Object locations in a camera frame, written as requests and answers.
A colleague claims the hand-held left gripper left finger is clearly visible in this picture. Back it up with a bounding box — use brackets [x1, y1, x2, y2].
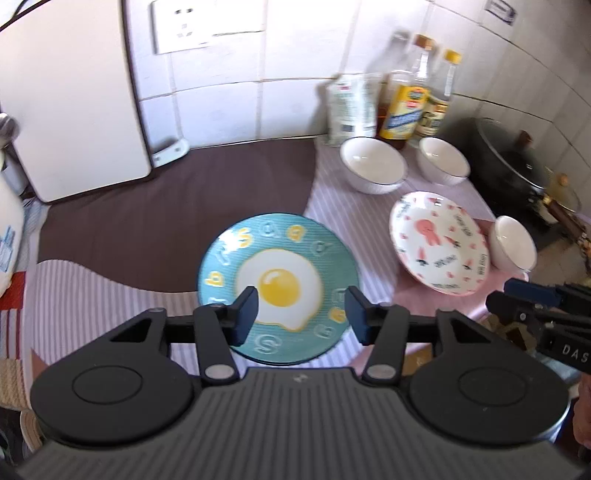
[95, 285, 259, 386]

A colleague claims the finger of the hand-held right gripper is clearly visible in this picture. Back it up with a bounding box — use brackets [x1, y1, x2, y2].
[503, 278, 561, 308]
[486, 292, 546, 334]

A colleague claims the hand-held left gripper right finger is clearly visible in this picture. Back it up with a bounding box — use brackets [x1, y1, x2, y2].
[344, 285, 509, 386]

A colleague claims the blue fried egg plate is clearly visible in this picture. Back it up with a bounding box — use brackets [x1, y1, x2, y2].
[198, 212, 361, 367]

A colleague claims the pink printed plate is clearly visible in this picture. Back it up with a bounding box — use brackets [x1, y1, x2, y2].
[389, 191, 491, 296]

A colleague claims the white ribbed bowl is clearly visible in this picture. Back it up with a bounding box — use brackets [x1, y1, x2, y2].
[339, 137, 409, 188]
[417, 137, 472, 186]
[345, 178, 409, 196]
[489, 215, 539, 272]

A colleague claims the person's right forearm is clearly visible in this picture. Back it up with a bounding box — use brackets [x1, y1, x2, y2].
[573, 373, 591, 462]

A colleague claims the striped cloth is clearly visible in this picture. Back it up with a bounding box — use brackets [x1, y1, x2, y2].
[23, 138, 497, 370]

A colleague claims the glass lid wooden knob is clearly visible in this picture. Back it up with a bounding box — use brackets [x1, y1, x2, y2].
[544, 173, 583, 227]

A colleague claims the dark cooking pot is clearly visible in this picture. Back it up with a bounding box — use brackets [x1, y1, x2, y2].
[473, 117, 552, 220]

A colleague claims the brown cloth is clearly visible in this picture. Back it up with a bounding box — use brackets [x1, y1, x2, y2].
[37, 138, 324, 294]

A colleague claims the glass pot lid brown knob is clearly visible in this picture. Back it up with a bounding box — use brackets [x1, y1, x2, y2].
[478, 119, 551, 195]

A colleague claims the yellow cap clear bottle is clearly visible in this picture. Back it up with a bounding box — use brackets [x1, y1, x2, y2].
[416, 48, 462, 144]

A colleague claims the white seasoning bag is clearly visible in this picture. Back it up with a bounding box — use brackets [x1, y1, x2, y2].
[325, 74, 384, 146]

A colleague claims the brown cap yellow label bottle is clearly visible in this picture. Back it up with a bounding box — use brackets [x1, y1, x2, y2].
[379, 34, 437, 151]

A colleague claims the clear bottle with dark liquid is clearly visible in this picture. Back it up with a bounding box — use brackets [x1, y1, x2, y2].
[368, 31, 413, 139]

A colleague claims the white plastic bracket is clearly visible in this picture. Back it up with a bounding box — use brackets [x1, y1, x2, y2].
[151, 137, 190, 168]

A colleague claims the dark wall label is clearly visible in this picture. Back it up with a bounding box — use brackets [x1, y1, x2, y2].
[487, 0, 522, 21]

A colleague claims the white wall socket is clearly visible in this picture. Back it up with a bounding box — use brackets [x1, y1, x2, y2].
[150, 0, 214, 55]

